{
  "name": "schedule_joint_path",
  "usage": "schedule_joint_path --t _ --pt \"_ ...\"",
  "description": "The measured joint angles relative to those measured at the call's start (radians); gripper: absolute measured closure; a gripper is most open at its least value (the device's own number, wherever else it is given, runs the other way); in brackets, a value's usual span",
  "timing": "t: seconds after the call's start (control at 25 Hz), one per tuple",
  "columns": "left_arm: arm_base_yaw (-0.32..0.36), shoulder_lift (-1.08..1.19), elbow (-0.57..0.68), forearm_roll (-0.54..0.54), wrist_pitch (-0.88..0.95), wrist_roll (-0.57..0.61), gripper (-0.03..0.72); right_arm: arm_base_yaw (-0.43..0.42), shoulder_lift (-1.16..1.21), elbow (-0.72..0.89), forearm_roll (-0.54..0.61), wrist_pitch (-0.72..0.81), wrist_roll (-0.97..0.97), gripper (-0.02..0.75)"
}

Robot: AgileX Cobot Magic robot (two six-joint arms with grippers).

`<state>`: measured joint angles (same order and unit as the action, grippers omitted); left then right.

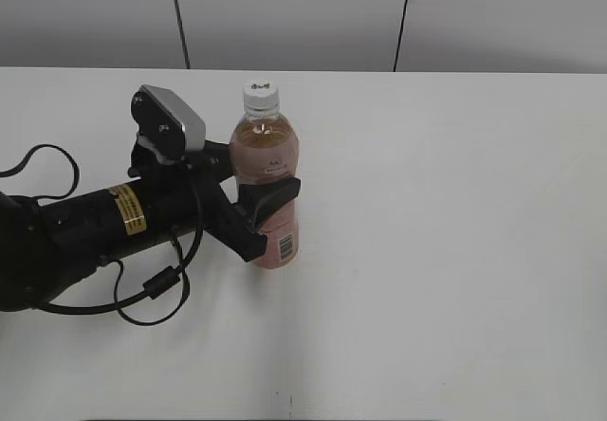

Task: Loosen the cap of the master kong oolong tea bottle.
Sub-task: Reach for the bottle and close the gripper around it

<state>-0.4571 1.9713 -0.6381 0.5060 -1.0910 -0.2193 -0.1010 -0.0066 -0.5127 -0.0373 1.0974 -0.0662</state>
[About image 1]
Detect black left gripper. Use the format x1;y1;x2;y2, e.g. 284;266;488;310
128;140;301;262

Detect black camera cable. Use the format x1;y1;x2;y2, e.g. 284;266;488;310
0;143;206;327

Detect white bottle cap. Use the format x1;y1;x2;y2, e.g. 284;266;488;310
242;80;280;112

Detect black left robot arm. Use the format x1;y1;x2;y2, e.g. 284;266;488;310
1;142;301;316

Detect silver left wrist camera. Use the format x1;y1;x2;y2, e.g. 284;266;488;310
131;84;206;165

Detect pink label tea bottle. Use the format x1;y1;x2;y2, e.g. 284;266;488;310
230;107;299;269

